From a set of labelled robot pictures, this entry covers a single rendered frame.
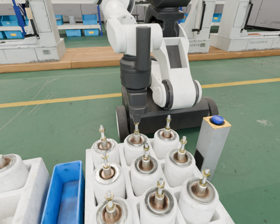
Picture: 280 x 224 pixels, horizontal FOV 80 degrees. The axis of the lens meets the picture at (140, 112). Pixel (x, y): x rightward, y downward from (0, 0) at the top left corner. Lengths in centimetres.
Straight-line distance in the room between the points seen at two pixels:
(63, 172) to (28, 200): 21
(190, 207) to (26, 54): 233
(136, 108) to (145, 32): 20
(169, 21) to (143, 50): 51
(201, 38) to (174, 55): 189
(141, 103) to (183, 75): 35
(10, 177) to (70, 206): 26
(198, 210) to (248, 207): 39
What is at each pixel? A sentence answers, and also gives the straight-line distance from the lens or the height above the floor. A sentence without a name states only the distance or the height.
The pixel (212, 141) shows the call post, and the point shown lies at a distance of 67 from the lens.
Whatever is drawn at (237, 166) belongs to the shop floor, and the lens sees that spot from 99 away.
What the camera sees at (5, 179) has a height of 23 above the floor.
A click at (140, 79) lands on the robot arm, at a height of 50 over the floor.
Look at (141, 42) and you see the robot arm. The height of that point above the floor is 60.
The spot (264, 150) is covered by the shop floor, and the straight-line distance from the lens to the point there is 116.
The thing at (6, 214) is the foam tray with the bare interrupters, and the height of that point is 9.
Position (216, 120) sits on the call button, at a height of 33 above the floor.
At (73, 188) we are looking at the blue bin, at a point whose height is 0.
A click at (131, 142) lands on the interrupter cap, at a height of 25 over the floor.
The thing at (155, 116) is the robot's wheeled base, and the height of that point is 17.
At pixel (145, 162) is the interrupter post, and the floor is 27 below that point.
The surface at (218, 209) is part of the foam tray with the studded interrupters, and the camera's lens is 59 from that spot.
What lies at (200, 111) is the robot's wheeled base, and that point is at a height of 17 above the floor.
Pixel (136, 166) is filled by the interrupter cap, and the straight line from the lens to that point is 54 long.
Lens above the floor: 67
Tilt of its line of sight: 33 degrees down
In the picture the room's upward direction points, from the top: straight up
